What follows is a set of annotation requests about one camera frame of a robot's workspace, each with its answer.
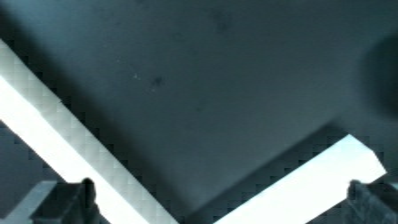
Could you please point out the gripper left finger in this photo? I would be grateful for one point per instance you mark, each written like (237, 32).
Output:
(69, 206)

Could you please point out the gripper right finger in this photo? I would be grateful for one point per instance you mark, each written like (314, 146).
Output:
(372, 200)

